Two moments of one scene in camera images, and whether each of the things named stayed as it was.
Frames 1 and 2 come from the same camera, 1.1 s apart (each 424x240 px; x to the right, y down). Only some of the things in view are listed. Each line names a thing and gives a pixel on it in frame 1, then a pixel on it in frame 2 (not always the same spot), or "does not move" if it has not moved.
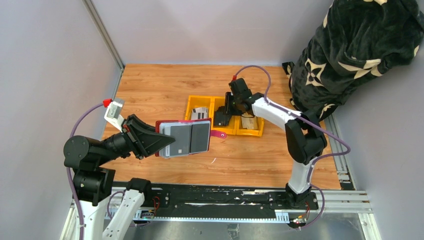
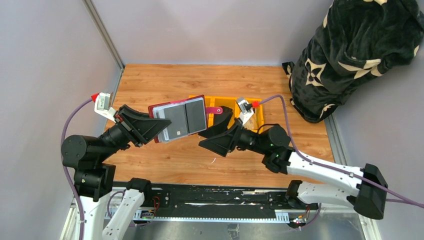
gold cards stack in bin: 249,121 does not move
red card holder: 192,136 to 187,117
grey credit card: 181,146 to 176,114
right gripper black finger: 236,111 to 221,122
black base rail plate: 183,200 does not move
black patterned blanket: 356,39 does not move
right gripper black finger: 228,106 to 222,143
